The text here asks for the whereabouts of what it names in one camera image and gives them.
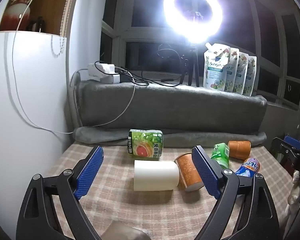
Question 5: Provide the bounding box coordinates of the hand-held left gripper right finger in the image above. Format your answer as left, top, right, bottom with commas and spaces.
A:
191, 145, 281, 240

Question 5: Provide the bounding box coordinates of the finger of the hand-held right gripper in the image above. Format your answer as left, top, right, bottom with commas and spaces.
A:
284, 135, 300, 153
272, 137, 294, 163

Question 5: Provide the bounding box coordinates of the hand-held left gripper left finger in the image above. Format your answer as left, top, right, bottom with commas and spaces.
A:
16, 145, 104, 240

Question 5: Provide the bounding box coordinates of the white cup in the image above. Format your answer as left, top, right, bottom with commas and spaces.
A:
134, 160, 180, 192

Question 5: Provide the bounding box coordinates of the orange patterned paper cup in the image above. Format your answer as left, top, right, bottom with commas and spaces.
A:
174, 152, 204, 193
227, 140, 252, 160

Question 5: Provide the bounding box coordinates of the small green tea bottle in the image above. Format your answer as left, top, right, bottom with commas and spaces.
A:
210, 142, 231, 169

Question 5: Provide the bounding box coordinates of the white cloth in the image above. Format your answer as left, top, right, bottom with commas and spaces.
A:
287, 169, 300, 205

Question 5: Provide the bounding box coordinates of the blue label bottle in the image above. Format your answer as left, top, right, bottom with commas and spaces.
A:
235, 157, 261, 178

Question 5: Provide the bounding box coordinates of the rolled grey blanket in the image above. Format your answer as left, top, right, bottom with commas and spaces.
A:
73, 126, 267, 148

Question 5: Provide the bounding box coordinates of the plaid tablecloth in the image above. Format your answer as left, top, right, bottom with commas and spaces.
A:
43, 141, 294, 240

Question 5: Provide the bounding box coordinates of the grey translucent object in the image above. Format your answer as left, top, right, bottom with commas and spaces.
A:
104, 220, 153, 240

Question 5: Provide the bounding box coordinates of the white spouted refill pouch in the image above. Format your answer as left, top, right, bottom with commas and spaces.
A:
224, 47, 241, 92
203, 42, 232, 91
236, 52, 249, 95
244, 56, 258, 97

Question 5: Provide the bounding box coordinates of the white cabinet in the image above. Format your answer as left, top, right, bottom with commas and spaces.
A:
0, 0, 77, 233

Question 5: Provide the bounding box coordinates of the white power strip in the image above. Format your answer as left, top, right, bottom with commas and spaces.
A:
87, 63, 121, 85

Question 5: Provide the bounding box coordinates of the black tripod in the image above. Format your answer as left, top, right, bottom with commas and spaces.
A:
179, 44, 200, 87

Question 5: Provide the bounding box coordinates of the red and white vase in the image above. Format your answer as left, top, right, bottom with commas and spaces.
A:
4, 0, 32, 32

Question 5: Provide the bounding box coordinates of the black cable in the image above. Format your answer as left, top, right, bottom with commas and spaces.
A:
94, 60, 181, 87

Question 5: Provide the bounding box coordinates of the white cable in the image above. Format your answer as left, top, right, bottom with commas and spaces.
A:
11, 0, 136, 134

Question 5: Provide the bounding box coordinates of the window frame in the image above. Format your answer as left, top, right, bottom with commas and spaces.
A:
99, 0, 300, 112

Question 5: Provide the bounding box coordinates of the white beaded cord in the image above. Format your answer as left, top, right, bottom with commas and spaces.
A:
52, 0, 77, 57

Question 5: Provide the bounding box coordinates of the ring light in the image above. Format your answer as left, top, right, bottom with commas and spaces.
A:
163, 0, 225, 43

